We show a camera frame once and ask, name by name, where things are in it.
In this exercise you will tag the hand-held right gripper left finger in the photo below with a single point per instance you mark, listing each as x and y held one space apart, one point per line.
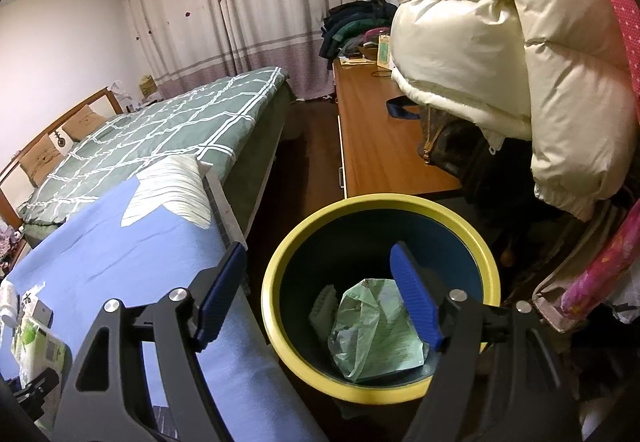
220 292

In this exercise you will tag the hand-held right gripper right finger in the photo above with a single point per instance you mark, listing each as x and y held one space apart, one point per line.
415 292

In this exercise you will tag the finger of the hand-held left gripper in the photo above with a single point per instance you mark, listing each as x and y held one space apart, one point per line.
37 387

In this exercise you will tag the green plastic bag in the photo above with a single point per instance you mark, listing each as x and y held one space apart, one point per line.
375 327

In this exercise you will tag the yellow rimmed trash bin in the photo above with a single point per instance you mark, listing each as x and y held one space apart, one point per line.
350 247

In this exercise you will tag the white paper towel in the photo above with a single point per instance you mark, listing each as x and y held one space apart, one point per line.
322 309

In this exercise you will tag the green and white carton bottle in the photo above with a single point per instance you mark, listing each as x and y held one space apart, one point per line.
35 347

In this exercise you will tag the blue cloth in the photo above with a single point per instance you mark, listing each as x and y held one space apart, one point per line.
100 232

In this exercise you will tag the brown patterned handbag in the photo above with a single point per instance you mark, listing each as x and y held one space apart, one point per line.
450 147

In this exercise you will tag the wooden dresser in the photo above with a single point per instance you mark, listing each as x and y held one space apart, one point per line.
375 132

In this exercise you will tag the bed with green checked bedspread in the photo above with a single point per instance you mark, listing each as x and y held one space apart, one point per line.
150 132

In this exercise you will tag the pink floral fabric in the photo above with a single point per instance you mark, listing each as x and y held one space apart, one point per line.
605 267

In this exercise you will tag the brown pillow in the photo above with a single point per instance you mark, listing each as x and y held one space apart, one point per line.
40 159
85 122

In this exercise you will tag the small yellowish box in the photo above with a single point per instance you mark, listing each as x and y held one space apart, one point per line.
148 86

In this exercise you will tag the wooden headboard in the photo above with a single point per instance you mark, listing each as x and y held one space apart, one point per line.
95 102

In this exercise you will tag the green framed card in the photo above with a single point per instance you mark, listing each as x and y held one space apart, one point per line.
384 52

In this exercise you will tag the white puffer jacket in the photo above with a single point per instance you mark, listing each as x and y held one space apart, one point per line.
500 47

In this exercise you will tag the pile of folded clothes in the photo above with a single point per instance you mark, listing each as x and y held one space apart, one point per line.
355 22

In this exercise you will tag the pale curtain with red dots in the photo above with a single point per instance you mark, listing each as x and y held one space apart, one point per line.
225 12

